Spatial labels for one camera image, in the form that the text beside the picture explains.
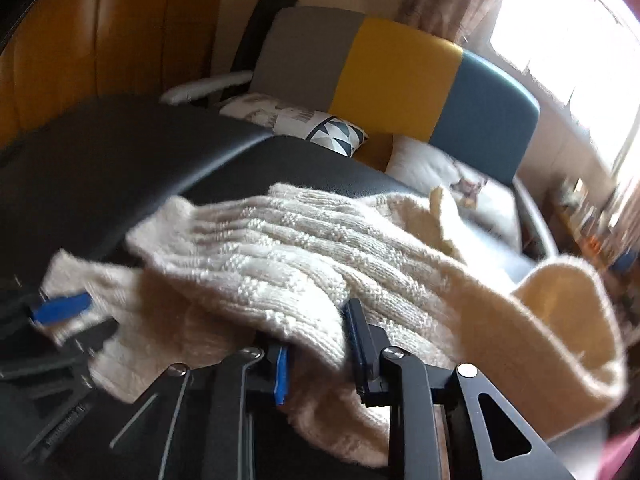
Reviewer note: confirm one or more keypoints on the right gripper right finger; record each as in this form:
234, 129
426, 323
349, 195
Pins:
443, 423

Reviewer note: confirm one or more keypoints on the grey yellow blue sofa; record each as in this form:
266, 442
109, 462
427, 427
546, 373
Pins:
388, 78

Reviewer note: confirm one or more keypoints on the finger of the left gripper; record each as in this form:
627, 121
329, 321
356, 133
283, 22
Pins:
92, 339
60, 309

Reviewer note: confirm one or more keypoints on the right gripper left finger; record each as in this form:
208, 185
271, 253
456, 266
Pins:
198, 423

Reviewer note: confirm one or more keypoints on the geometric patterned cushion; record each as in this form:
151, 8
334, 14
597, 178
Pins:
285, 119

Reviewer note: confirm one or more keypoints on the cluttered wooden side table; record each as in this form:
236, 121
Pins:
580, 228

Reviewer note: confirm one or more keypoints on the white deer print cushion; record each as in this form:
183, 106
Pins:
480, 199

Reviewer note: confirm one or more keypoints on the orange wooden cabinet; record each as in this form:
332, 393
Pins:
65, 51

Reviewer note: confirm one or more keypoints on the black leather folding table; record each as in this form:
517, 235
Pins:
82, 181

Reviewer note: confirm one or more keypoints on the cream knitted sweater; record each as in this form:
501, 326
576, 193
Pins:
285, 262

